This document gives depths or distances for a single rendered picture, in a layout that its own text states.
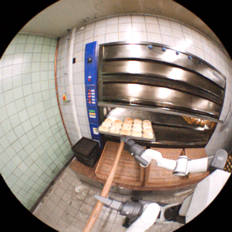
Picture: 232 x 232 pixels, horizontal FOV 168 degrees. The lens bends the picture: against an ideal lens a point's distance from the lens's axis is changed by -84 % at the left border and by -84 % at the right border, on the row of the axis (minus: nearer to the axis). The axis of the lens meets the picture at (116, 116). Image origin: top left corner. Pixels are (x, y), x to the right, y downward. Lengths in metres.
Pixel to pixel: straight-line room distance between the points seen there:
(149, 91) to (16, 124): 1.65
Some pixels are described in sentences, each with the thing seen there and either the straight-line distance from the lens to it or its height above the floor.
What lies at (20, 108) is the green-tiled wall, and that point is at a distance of 1.29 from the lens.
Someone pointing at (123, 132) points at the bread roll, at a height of 1.22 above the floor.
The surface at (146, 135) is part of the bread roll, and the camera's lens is 0.70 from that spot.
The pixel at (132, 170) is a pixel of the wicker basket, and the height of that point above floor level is 0.59.
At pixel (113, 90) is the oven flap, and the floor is 1.53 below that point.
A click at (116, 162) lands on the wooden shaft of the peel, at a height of 1.20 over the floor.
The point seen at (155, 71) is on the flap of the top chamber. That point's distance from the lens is 0.84.
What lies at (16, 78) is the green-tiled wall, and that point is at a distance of 1.31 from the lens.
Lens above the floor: 1.62
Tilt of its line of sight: 24 degrees down
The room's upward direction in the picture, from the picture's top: 1 degrees clockwise
